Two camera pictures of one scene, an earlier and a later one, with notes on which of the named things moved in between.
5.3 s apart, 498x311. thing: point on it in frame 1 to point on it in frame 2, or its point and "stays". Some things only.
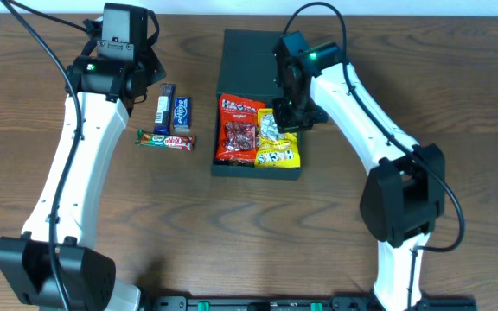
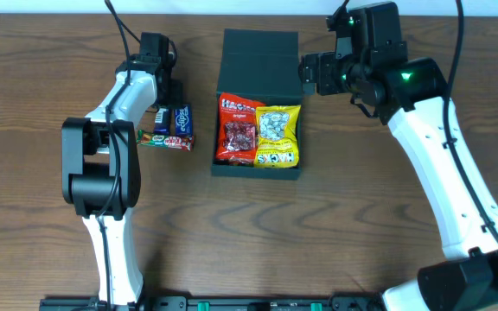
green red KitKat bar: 182,142 stays
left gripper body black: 156,66 to 174,92
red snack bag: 237,130 stays
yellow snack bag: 275,149 stays
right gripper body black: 295,119 to 308,73
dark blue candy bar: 164,103 stays
